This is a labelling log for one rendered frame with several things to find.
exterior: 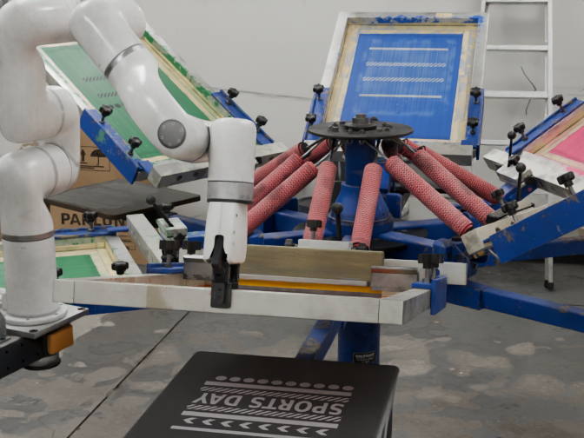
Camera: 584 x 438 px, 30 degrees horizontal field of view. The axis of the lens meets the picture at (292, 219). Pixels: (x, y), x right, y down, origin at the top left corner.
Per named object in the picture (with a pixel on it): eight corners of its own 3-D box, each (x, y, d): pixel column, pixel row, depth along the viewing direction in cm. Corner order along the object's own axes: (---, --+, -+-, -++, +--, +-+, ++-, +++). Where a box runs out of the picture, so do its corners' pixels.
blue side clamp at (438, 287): (434, 315, 216) (436, 279, 216) (409, 313, 217) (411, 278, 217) (446, 307, 245) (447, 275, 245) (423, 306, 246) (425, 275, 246)
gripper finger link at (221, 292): (213, 265, 175) (211, 307, 175) (208, 266, 172) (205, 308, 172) (232, 267, 175) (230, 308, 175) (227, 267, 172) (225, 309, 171)
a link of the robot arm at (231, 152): (160, 113, 176) (179, 120, 186) (156, 178, 176) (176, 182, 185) (249, 115, 173) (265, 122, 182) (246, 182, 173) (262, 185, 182)
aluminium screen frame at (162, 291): (402, 325, 169) (403, 300, 169) (51, 301, 181) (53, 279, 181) (441, 301, 246) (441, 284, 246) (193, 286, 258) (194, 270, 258)
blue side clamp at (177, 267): (167, 297, 227) (169, 264, 228) (144, 296, 228) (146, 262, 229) (208, 292, 257) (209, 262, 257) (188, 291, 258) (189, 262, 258)
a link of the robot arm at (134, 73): (116, 82, 187) (191, 175, 183) (85, 69, 174) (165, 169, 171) (152, 49, 185) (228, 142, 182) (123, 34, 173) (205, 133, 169)
